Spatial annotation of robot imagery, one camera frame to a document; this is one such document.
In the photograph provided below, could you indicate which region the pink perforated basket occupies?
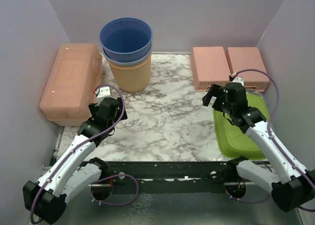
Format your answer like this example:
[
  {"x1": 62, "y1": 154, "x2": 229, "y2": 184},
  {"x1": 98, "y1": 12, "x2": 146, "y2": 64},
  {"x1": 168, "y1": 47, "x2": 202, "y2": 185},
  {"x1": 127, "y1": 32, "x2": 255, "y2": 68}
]
[
  {"x1": 225, "y1": 47, "x2": 269, "y2": 92},
  {"x1": 189, "y1": 46, "x2": 230, "y2": 92}
]

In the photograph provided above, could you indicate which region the orange plastic bucket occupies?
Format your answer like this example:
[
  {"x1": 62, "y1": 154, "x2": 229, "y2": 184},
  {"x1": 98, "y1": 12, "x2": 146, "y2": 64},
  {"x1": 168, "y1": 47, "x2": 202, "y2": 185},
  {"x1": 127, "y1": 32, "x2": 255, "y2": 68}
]
[{"x1": 106, "y1": 55, "x2": 151, "y2": 93}]

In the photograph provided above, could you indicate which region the green plastic tray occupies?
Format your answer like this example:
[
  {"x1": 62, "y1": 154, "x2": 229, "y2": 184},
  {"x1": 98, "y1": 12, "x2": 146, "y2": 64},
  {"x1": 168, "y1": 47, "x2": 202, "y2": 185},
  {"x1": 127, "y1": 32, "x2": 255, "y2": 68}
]
[{"x1": 213, "y1": 110, "x2": 266, "y2": 160}]

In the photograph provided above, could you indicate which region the light blue plastic bucket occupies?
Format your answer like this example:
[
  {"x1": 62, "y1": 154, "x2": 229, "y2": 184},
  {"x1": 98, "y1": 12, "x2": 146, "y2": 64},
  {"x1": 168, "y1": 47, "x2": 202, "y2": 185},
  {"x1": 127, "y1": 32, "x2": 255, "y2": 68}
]
[{"x1": 102, "y1": 43, "x2": 153, "y2": 66}]

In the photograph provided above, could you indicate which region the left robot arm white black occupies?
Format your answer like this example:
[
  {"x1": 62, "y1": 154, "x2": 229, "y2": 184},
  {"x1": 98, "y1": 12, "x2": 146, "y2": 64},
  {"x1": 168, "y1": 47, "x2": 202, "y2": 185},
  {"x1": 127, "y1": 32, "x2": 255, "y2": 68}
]
[{"x1": 22, "y1": 97, "x2": 127, "y2": 225}]

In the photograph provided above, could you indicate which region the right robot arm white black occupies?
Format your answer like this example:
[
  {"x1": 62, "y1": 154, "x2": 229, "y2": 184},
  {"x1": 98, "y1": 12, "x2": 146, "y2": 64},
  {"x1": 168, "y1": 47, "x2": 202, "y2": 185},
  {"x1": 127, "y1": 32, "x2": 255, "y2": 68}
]
[{"x1": 202, "y1": 82, "x2": 315, "y2": 212}]

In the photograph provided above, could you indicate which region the translucent pink storage box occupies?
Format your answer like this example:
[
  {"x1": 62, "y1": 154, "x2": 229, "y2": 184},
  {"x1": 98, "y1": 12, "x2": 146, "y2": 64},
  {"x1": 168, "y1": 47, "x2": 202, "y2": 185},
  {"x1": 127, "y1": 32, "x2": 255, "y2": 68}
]
[{"x1": 39, "y1": 43, "x2": 103, "y2": 127}]

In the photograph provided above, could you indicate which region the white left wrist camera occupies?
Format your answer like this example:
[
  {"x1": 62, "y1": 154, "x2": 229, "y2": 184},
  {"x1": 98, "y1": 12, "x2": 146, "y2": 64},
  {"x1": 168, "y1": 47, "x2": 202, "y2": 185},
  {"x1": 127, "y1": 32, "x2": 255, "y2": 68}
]
[{"x1": 94, "y1": 86, "x2": 111, "y2": 99}]

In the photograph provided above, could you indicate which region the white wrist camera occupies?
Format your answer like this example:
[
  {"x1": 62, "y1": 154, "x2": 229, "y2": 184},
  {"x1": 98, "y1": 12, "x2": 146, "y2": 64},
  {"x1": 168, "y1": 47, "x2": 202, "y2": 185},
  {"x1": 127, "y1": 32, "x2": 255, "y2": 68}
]
[
  {"x1": 94, "y1": 86, "x2": 111, "y2": 99},
  {"x1": 229, "y1": 72, "x2": 245, "y2": 87}
]

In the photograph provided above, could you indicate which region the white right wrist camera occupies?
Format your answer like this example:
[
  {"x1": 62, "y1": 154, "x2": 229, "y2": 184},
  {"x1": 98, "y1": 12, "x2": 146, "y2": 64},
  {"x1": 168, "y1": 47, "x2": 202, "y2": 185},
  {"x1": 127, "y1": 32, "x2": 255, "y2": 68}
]
[{"x1": 229, "y1": 72, "x2": 245, "y2": 87}]

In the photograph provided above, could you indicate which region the black metal base rail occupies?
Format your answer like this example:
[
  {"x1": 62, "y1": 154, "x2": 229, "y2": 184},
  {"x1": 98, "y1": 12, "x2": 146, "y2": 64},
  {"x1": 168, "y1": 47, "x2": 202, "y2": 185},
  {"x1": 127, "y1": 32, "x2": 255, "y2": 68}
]
[{"x1": 49, "y1": 150, "x2": 296, "y2": 195}]

